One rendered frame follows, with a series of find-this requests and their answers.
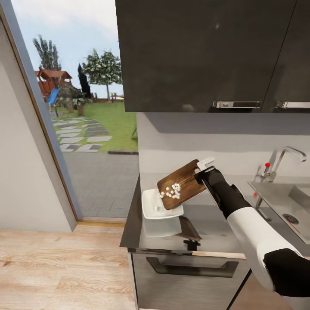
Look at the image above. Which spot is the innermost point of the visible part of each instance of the dishwasher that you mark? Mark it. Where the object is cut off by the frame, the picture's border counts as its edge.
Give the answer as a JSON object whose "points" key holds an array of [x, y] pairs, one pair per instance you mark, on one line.
{"points": [[179, 282]]}

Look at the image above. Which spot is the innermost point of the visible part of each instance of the cabinet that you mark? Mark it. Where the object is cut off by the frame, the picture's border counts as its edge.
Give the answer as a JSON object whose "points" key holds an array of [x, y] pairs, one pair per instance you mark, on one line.
{"points": [[215, 56]]}

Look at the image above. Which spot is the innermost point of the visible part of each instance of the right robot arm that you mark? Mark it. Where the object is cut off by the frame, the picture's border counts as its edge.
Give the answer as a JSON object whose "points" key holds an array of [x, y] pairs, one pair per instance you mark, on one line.
{"points": [[274, 261]]}

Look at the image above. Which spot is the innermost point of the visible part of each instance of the fixed window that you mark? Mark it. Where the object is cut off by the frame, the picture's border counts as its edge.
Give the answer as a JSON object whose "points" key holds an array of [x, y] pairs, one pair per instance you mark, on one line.
{"points": [[68, 54]]}

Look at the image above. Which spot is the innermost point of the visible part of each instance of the drop in sink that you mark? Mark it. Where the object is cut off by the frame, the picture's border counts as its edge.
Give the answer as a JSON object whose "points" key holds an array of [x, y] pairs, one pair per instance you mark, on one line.
{"points": [[291, 201]]}

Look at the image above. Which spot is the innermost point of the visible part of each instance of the bowl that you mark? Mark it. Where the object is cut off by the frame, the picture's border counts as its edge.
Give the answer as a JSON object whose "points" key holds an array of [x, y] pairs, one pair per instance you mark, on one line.
{"points": [[153, 212]]}

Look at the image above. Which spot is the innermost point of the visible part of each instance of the cutting board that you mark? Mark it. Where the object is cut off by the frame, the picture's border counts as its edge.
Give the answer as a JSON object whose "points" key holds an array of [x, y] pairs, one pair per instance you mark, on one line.
{"points": [[184, 177]]}

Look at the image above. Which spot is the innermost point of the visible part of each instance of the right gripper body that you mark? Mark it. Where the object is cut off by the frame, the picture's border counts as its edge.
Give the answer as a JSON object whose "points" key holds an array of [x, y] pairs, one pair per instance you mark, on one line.
{"points": [[199, 175]]}

